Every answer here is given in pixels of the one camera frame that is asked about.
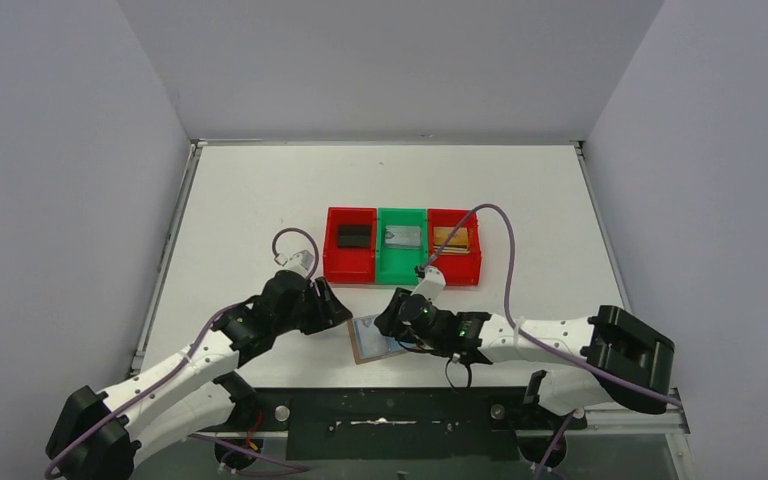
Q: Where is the aluminium frame rail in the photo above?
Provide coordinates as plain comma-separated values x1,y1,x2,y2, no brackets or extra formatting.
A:
568,403,690,436

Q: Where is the red bin with black card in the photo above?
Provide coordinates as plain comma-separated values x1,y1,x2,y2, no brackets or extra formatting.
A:
323,206,378,284

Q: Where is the green plastic bin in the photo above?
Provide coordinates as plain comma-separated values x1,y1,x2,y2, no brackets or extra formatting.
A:
375,208,429,286

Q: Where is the red bin with gold cards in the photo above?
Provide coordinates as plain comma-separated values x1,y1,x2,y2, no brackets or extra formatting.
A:
427,209,482,287

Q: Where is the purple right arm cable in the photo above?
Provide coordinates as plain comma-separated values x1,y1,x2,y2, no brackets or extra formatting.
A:
413,203,685,480

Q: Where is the gold card stack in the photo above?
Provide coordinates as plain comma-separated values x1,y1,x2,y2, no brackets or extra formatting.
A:
431,226,470,255

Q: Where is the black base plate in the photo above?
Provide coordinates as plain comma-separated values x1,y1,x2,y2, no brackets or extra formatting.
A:
209,387,568,468

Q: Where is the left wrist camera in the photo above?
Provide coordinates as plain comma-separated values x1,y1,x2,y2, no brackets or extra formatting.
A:
274,250,317,279

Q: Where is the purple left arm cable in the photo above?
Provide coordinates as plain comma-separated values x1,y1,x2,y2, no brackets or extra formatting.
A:
44,227,321,480

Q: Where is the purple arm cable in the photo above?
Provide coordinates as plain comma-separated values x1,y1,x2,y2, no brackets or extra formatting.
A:
413,203,685,480
44,227,321,480

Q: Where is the black card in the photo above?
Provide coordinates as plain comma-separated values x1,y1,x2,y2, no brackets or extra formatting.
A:
336,224,373,249

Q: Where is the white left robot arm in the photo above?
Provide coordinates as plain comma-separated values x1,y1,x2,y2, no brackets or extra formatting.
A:
44,270,353,479

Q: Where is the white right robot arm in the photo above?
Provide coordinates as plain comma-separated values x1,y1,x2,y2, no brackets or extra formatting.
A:
374,288,680,416

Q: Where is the silver card stack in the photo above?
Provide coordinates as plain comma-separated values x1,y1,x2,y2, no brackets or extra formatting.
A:
384,224,423,249

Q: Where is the tan leather card holder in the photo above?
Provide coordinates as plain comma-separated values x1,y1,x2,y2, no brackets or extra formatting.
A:
347,315,407,365

